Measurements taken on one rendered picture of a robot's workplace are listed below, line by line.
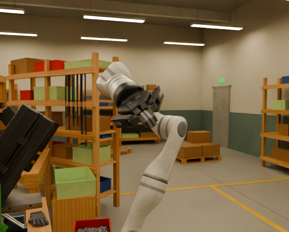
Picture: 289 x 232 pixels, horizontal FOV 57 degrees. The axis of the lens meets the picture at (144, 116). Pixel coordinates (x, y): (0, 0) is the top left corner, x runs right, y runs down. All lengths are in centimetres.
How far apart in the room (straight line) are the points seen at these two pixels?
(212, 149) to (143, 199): 664
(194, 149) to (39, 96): 416
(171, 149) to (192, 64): 1045
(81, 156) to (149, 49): 735
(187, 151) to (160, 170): 615
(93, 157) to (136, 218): 295
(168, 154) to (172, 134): 7
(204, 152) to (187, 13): 450
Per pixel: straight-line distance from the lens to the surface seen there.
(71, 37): 1044
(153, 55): 1078
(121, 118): 55
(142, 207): 94
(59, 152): 454
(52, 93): 450
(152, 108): 53
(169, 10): 908
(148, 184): 91
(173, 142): 93
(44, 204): 216
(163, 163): 92
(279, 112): 678
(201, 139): 774
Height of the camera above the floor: 165
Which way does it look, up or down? 3 degrees down
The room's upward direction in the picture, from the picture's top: straight up
